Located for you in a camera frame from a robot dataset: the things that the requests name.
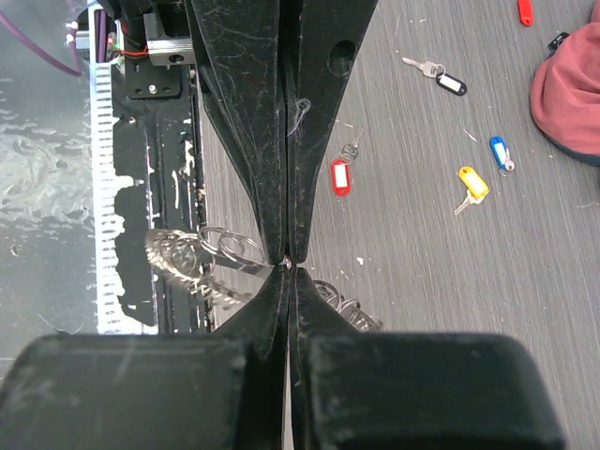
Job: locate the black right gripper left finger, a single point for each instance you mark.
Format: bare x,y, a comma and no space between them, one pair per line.
219,391

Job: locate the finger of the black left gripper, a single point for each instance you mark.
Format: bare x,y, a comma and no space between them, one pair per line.
241,42
322,40

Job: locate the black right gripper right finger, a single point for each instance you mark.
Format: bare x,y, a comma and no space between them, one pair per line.
354,390

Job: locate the key with black tag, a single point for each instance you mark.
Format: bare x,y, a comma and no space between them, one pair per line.
439,74

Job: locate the key with red white tag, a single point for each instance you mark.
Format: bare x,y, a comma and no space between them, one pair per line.
340,167

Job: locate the key with blue tag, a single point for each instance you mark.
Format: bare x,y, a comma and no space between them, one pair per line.
501,154

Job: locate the key with yellow tag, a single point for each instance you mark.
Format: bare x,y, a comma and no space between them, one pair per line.
476,188

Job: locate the red crumpled shirt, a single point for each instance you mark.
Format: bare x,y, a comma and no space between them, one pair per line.
564,93

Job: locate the white slotted cable duct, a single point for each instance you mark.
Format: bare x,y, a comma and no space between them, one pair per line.
111,318

